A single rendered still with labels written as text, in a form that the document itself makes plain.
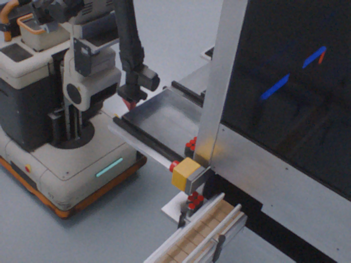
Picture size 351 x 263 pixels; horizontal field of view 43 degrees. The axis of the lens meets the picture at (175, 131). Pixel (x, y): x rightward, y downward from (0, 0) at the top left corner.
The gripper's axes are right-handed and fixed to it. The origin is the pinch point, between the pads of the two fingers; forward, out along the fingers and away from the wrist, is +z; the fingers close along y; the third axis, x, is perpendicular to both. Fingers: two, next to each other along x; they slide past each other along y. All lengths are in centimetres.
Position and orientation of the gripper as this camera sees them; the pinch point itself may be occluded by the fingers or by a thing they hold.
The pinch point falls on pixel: (131, 109)
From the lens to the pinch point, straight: 172.5
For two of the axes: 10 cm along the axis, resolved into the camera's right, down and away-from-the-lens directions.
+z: -1.1, 7.3, 6.7
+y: 7.6, 5.0, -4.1
